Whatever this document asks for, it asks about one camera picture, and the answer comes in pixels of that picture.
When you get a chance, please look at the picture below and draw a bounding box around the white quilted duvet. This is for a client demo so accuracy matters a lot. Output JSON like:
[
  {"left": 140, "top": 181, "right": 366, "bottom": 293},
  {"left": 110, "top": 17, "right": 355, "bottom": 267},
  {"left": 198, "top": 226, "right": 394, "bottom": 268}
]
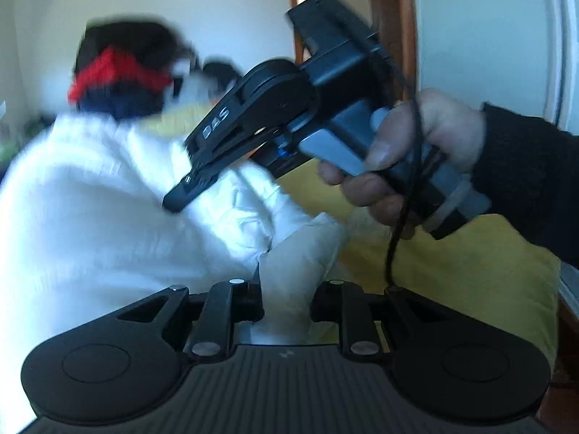
[{"left": 0, "top": 112, "right": 320, "bottom": 434}]

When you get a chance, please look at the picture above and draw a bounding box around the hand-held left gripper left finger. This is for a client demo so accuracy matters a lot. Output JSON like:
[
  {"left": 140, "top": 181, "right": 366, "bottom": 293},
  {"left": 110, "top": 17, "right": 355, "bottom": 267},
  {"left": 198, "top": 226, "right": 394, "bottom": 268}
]
[{"left": 118, "top": 266, "right": 265, "bottom": 363}]

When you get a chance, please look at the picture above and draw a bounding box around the black cable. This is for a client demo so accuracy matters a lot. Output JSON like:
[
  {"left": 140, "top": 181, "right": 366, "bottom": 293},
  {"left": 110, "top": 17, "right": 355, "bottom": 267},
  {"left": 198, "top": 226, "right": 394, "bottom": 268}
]
[{"left": 326, "top": 0, "right": 436, "bottom": 293}]

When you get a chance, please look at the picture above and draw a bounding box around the off-white small garment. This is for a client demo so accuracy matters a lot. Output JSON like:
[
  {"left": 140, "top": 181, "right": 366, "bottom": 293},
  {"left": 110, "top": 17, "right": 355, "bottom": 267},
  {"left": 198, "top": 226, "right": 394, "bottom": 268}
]
[{"left": 251, "top": 221, "right": 350, "bottom": 347}]

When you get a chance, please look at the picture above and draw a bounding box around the yellow patterned bedspread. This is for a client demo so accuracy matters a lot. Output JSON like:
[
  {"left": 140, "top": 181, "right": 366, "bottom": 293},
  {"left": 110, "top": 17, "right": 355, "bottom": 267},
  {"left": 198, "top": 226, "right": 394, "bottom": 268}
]
[{"left": 149, "top": 103, "right": 562, "bottom": 374}]

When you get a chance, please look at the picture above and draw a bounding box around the person's right forearm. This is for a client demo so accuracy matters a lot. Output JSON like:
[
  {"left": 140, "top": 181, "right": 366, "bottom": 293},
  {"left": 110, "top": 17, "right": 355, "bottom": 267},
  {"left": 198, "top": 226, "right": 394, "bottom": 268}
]
[{"left": 470, "top": 102, "right": 579, "bottom": 267}]

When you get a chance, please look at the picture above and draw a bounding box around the brown wooden door frame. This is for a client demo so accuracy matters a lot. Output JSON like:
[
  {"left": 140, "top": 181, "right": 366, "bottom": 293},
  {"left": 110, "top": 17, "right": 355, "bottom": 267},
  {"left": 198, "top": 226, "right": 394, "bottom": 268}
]
[{"left": 285, "top": 0, "right": 419, "bottom": 97}]

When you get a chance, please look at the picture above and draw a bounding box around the person's right hand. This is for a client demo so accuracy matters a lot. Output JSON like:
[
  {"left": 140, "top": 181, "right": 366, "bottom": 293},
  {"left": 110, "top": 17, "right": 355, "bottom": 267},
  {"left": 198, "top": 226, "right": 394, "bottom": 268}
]
[{"left": 318, "top": 88, "right": 487, "bottom": 229}]

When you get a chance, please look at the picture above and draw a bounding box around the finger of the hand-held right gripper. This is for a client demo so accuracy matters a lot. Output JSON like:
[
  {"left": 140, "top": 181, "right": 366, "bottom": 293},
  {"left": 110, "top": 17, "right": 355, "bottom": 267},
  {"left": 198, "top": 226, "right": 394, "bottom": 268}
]
[
  {"left": 252, "top": 130, "right": 309, "bottom": 178},
  {"left": 163, "top": 87, "right": 282, "bottom": 213}
]

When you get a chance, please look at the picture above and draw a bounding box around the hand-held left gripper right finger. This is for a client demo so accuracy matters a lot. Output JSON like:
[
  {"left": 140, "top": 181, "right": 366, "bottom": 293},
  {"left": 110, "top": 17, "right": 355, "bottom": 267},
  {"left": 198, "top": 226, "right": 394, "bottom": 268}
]
[{"left": 310, "top": 280, "right": 454, "bottom": 363}]

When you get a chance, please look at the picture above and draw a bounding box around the pile of dark clothes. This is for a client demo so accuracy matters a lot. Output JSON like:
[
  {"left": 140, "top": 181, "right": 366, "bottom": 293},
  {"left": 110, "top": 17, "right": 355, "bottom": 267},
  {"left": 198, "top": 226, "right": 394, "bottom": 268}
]
[{"left": 67, "top": 20, "right": 247, "bottom": 122}]

